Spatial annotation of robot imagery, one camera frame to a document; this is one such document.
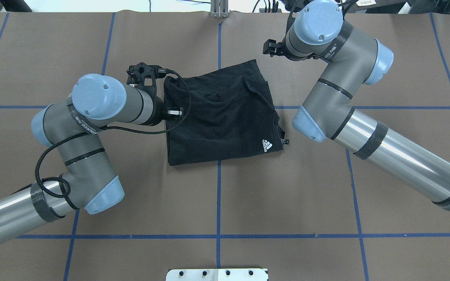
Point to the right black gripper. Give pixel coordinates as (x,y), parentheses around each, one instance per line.
(270,47)

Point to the aluminium frame post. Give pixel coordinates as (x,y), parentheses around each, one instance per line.
(219,8)

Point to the black printed t-shirt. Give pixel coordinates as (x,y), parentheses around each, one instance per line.
(230,114)

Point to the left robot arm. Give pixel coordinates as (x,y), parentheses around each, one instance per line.
(74,172)

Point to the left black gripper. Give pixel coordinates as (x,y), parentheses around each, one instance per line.
(156,112)

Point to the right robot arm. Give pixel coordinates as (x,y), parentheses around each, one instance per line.
(396,66)

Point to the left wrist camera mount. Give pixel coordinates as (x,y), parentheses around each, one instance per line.
(143,76)

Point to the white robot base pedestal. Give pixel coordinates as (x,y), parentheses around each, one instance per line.
(230,274)

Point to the brown paper table cover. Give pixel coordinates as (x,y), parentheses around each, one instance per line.
(310,212)

